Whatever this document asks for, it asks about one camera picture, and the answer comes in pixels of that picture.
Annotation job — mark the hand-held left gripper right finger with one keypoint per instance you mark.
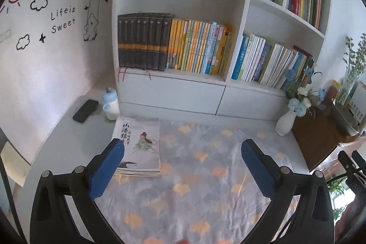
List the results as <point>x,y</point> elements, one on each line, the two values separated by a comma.
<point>257,169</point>

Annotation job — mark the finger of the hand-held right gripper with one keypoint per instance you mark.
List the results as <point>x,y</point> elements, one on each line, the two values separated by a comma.
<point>349,171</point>
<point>361,164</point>

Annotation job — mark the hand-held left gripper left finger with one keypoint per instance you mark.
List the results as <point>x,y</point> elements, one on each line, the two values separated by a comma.
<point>110,164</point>

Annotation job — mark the stack of thin books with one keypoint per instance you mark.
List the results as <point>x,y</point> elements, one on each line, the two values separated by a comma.
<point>137,173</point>

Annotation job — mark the white book with lady figure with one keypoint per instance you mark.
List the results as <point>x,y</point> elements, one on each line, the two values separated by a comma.
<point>140,129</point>

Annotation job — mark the row of white and blue books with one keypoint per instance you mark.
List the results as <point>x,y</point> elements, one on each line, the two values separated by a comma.
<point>263,61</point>

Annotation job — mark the row of black hardcover books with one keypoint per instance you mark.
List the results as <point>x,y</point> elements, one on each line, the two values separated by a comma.
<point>140,41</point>

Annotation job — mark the row of yellow thin books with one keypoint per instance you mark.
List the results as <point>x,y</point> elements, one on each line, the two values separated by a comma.
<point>197,46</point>

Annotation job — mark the green potted plant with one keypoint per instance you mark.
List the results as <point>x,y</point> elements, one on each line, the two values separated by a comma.
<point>337,198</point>

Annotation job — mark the brown wooden cabinet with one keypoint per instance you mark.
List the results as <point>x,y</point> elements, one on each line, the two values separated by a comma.
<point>314,135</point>

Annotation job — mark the white bottle with blue cap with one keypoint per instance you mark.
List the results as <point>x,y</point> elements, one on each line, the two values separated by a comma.
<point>113,109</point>

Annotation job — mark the grey tablecloth with orange leaves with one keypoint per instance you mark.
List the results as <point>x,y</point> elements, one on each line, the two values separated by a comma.
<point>200,175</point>

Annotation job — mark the black phone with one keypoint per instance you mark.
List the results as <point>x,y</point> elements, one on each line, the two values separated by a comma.
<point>85,111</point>

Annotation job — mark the glass vase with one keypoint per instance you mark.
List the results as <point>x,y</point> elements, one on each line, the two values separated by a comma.
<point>347,86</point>

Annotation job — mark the blue and white flower bouquet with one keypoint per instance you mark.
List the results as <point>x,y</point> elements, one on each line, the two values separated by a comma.
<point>298,98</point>

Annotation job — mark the white bookshelf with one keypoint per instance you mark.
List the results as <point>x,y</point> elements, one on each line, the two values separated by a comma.
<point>171,92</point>

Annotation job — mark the green sprig bouquet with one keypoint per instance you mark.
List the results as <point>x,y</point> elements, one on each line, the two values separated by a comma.
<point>357,55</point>

